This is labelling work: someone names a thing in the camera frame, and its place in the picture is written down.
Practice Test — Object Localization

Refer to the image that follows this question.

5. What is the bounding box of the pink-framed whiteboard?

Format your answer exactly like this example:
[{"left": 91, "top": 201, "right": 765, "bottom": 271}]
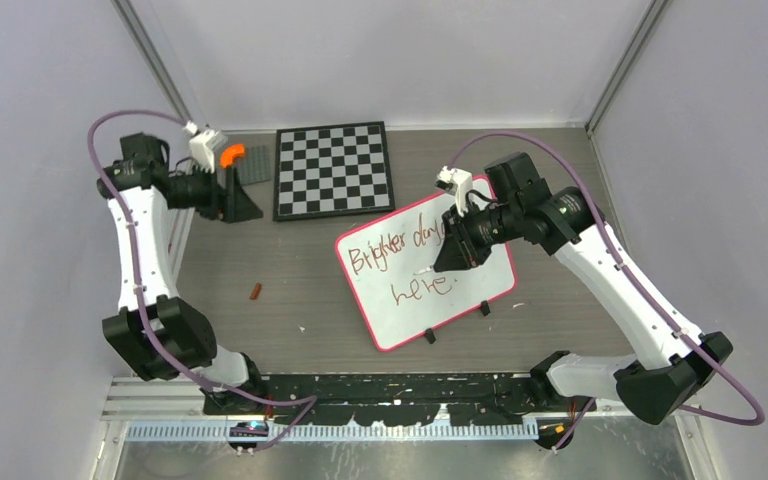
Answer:
[{"left": 334, "top": 193, "right": 517, "bottom": 352}]

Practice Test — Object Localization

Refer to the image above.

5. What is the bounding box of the brown marker cap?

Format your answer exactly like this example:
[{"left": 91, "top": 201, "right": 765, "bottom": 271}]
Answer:
[{"left": 249, "top": 283, "right": 262, "bottom": 300}]

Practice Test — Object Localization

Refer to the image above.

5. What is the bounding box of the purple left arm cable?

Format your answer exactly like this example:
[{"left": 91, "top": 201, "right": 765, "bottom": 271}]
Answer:
[{"left": 87, "top": 109, "right": 319, "bottom": 453}]

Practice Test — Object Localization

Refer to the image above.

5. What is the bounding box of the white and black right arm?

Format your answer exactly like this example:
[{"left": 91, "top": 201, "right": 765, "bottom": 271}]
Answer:
[{"left": 432, "top": 152, "right": 733, "bottom": 425}]

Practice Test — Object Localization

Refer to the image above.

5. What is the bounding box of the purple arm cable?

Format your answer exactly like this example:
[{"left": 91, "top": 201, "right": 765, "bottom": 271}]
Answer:
[
  {"left": 446, "top": 130, "right": 767, "bottom": 454},
  {"left": 87, "top": 109, "right": 319, "bottom": 453}
]

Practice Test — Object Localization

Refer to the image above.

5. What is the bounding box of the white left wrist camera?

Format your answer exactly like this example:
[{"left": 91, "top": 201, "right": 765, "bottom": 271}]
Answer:
[{"left": 188, "top": 129, "right": 227, "bottom": 173}]

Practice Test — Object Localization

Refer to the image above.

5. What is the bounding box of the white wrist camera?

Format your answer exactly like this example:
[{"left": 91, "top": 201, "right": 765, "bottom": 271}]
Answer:
[
  {"left": 435, "top": 166, "right": 473, "bottom": 217},
  {"left": 188, "top": 129, "right": 227, "bottom": 173}
]

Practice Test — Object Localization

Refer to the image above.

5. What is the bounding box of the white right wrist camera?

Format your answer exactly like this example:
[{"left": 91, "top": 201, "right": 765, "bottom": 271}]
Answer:
[{"left": 435, "top": 166, "right": 473, "bottom": 217}]

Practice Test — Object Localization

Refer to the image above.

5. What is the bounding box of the grey lego baseplate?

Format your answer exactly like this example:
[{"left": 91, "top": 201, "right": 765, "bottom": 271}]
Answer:
[{"left": 234, "top": 145, "right": 272, "bottom": 186}]

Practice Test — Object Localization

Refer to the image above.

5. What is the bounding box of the black whiteboard foot clip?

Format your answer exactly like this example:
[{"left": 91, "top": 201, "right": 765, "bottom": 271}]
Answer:
[
  {"left": 479, "top": 300, "right": 491, "bottom": 317},
  {"left": 423, "top": 328, "right": 437, "bottom": 345}
]

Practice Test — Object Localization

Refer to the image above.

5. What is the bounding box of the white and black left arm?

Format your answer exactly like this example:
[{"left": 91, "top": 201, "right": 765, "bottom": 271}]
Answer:
[{"left": 97, "top": 133, "right": 267, "bottom": 414}]

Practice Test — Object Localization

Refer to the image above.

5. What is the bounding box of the white slotted cable duct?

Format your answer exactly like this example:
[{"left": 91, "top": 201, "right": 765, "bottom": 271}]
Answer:
[{"left": 125, "top": 419, "right": 539, "bottom": 442}]

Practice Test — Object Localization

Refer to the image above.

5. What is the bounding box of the orange curved block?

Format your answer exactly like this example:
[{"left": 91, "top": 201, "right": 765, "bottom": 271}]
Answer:
[{"left": 220, "top": 143, "right": 246, "bottom": 169}]

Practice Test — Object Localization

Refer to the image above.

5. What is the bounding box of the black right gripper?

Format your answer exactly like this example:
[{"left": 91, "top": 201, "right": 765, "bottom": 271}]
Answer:
[{"left": 435, "top": 198, "right": 521, "bottom": 271}]

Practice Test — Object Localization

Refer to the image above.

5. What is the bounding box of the black white checkerboard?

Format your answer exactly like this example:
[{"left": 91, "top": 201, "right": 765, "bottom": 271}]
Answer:
[{"left": 272, "top": 121, "right": 396, "bottom": 222}]

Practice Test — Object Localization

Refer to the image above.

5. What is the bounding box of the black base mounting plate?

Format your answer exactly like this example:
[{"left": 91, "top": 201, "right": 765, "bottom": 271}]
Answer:
[{"left": 200, "top": 372, "right": 588, "bottom": 427}]

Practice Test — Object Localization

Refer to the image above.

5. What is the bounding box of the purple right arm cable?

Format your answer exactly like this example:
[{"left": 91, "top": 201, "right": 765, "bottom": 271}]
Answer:
[{"left": 446, "top": 130, "right": 767, "bottom": 454}]

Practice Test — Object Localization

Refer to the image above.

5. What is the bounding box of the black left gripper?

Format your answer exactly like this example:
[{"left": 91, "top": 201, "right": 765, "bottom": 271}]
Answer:
[{"left": 168, "top": 160, "right": 263, "bottom": 223}]

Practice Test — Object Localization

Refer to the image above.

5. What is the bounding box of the aluminium frame rail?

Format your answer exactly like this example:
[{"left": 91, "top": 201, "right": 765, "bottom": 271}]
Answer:
[{"left": 100, "top": 129, "right": 213, "bottom": 425}]

